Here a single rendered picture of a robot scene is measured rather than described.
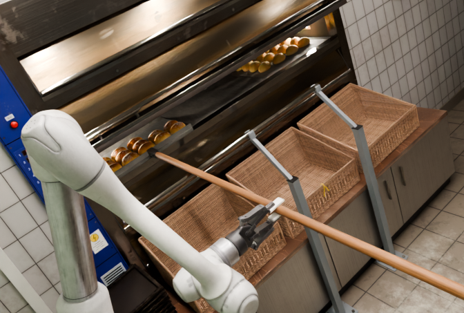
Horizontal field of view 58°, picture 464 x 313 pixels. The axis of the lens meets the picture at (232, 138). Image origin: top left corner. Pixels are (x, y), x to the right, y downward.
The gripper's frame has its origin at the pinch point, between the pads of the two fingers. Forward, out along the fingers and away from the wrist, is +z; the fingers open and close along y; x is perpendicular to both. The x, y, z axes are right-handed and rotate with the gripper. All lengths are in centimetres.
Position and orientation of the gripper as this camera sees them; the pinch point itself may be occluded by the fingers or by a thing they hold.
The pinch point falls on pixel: (276, 209)
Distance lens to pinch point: 143.3
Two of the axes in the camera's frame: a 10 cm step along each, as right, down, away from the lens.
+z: 7.4, -5.2, 4.3
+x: 5.8, 1.6, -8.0
